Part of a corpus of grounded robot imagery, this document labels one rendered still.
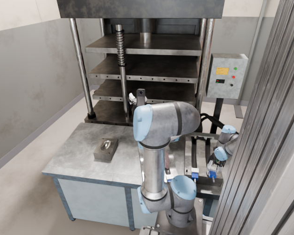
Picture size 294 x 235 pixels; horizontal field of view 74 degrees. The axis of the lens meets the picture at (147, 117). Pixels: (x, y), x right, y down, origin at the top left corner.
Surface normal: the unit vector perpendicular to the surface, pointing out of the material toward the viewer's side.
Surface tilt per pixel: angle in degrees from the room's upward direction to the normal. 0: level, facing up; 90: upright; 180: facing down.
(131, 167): 0
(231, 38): 90
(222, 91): 90
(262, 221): 90
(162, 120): 55
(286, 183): 90
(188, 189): 8
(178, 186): 8
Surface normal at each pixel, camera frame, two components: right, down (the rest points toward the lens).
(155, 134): 0.14, 0.59
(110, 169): -0.02, -0.83
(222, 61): -0.17, 0.55
